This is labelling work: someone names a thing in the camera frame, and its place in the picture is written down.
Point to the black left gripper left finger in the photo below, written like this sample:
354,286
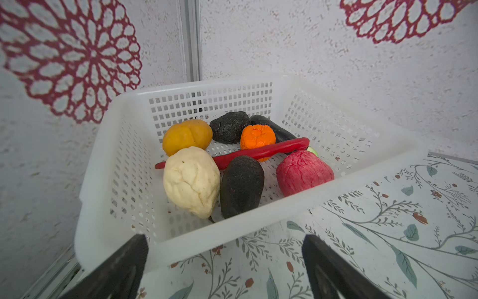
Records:
118,277

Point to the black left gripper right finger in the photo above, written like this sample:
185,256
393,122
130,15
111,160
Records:
331,277

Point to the pink red toy ball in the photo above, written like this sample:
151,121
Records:
300,171

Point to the white perforated plastic basket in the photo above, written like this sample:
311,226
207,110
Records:
122,192

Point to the orange toy fruit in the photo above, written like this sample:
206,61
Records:
257,136

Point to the dark oval toy avocado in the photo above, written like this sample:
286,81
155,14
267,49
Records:
241,187

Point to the red toy chili pepper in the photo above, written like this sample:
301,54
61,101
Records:
261,151

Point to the dark eggplant toy green tip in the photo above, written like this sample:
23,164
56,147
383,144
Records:
281,134

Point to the yellow toy potato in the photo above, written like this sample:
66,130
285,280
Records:
191,133

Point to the black textured toy ball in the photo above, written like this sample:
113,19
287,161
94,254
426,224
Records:
228,128

